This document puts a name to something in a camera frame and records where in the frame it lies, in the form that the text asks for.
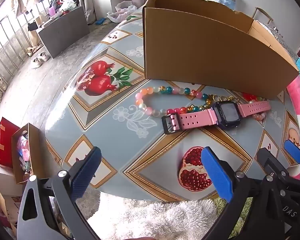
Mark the white fuzzy clothing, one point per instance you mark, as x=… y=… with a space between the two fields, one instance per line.
x=152 y=217

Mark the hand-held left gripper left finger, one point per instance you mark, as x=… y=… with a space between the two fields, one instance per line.
x=87 y=172

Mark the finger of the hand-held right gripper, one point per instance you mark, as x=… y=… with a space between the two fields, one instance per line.
x=293 y=151
x=267 y=157

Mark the beige shoes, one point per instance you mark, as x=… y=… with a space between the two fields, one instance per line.
x=32 y=50

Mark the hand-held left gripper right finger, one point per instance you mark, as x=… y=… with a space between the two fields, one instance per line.
x=216 y=172

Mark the open cardboard box of clutter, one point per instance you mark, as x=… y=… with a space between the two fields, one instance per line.
x=27 y=155

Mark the window railing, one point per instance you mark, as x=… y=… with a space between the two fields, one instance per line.
x=7 y=45

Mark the grey cabinet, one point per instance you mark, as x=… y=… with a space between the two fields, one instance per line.
x=65 y=32

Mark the white plastic bag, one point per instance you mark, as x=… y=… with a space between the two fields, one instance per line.
x=122 y=10

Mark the fruit print tablecloth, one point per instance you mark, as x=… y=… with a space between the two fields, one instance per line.
x=110 y=140

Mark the pink floral blanket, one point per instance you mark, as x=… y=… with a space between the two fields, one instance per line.
x=298 y=97

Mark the blue slippers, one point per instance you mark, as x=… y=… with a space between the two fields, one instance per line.
x=101 y=21

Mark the red paper bag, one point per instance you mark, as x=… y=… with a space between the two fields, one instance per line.
x=6 y=142

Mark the brown cardboard box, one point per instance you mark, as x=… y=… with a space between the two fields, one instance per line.
x=202 y=55

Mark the white shoe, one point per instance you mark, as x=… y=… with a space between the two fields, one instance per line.
x=44 y=55
x=36 y=63

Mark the wooden chair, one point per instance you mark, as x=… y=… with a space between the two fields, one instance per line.
x=262 y=12

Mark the grey lace cloth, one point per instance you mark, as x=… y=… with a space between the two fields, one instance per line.
x=275 y=30

